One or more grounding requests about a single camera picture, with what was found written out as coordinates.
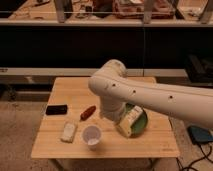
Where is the pink tray on shelf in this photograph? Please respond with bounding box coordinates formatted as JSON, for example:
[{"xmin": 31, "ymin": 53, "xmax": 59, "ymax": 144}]
[{"xmin": 113, "ymin": 0, "xmax": 175, "ymax": 19}]

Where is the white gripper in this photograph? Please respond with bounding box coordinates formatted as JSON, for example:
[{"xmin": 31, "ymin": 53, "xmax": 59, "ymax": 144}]
[{"xmin": 100, "ymin": 97, "xmax": 126, "ymax": 122}]

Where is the brown sausage toy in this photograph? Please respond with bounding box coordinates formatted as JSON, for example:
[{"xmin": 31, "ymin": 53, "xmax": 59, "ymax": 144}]
[{"xmin": 80, "ymin": 106, "xmax": 96, "ymax": 121}]

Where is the long workbench shelf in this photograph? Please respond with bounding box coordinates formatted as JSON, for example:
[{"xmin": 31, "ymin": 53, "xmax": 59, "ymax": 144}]
[{"xmin": 0, "ymin": 0, "xmax": 213, "ymax": 27}]

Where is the green round bowl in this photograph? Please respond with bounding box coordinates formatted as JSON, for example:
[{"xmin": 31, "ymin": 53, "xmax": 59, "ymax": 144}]
[{"xmin": 121, "ymin": 103, "xmax": 148, "ymax": 138}]

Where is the white bottle in bowl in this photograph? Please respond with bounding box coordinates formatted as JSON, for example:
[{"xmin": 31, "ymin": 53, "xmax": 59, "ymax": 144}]
[{"xmin": 117, "ymin": 106, "xmax": 143, "ymax": 138}]

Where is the black floor cable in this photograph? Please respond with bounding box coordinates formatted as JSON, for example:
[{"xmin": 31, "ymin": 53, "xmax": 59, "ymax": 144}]
[{"xmin": 175, "ymin": 143, "xmax": 213, "ymax": 171}]

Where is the white rectangular sponge block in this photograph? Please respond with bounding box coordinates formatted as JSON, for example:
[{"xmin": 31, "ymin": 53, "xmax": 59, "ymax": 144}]
[{"xmin": 60, "ymin": 122, "xmax": 77, "ymax": 143}]

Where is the white paper cup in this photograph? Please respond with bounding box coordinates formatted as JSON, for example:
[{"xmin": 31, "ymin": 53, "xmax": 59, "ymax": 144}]
[{"xmin": 82, "ymin": 125, "xmax": 102, "ymax": 150}]

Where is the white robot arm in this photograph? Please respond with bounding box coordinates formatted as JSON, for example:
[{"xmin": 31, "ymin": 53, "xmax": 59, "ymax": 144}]
[{"xmin": 88, "ymin": 59, "xmax": 213, "ymax": 130}]

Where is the wooden table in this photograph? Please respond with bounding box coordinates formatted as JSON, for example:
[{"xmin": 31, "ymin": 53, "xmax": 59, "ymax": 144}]
[{"xmin": 30, "ymin": 76, "xmax": 181, "ymax": 171}]

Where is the blue power box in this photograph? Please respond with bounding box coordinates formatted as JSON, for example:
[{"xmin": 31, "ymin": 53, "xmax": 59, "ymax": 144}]
[{"xmin": 187, "ymin": 125, "xmax": 213, "ymax": 144}]

